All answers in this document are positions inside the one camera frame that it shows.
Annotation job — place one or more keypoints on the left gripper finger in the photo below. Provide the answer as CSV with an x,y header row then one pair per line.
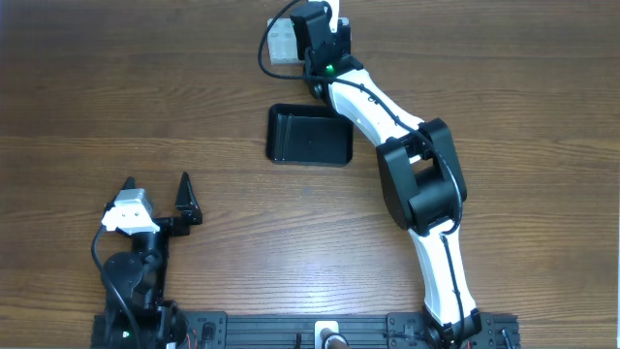
x,y
128,184
188,203

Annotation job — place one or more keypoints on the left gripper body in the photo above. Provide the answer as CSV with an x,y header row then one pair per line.
x,y
174,226

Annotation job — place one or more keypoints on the clear test tube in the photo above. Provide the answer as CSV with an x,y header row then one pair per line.
x,y
287,138

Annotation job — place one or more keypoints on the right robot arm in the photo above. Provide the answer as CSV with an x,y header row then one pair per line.
x,y
436,271

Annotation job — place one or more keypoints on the black tray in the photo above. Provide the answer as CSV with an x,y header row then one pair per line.
x,y
310,140

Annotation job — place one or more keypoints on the white test tube rack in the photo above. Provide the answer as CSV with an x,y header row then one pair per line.
x,y
283,46

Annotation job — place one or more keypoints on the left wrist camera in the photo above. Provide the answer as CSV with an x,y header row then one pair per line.
x,y
131,211

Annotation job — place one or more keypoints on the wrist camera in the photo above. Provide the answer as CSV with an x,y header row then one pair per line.
x,y
131,211
335,14

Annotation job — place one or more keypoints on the mounting rail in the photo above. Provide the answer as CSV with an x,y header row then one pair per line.
x,y
271,329

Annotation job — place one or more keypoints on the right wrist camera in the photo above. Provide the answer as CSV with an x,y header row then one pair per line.
x,y
335,14

